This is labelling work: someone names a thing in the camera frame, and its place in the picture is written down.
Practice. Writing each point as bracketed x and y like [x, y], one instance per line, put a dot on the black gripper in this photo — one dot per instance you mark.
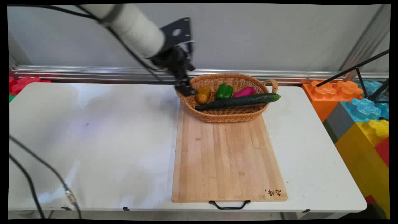
[172, 60]

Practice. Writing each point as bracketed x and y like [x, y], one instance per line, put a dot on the long dark green cucumber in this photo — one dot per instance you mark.
[239, 100]

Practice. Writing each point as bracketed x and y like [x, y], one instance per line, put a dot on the yellow toy bell pepper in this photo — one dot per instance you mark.
[203, 95]

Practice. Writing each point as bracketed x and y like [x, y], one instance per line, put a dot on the green toy bell pepper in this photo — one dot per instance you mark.
[224, 91]

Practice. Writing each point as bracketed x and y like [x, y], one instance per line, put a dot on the woven wicker basket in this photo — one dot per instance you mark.
[230, 115]

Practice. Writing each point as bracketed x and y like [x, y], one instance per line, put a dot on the pink toy eggplant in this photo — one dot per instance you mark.
[245, 92]

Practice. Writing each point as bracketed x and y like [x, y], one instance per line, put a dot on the wooden cutting board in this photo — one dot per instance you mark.
[227, 158]

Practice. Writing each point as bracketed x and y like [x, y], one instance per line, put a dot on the orange giant building block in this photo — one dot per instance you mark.
[323, 96]

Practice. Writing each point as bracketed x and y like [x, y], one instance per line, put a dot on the red foam block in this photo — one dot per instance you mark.
[23, 84]

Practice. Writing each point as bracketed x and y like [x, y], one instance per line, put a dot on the grey giant building block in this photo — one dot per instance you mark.
[339, 123]

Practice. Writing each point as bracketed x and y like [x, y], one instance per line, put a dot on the green foam block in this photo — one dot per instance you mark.
[11, 98]

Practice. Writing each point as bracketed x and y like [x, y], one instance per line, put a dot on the black tripod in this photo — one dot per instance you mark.
[357, 67]

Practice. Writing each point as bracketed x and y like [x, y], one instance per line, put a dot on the blue giant building block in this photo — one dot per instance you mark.
[365, 109]

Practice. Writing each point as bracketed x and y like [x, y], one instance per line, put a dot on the yellow giant building block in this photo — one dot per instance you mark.
[363, 161]

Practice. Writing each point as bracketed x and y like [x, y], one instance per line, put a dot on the red giant building block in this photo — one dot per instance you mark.
[383, 151]

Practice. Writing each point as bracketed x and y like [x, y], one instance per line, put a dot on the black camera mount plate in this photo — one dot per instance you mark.
[177, 31]

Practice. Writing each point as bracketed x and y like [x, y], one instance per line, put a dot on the aluminium rail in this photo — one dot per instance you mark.
[93, 73]

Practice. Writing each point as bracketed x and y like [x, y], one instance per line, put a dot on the aluminium frame post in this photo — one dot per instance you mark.
[363, 40]

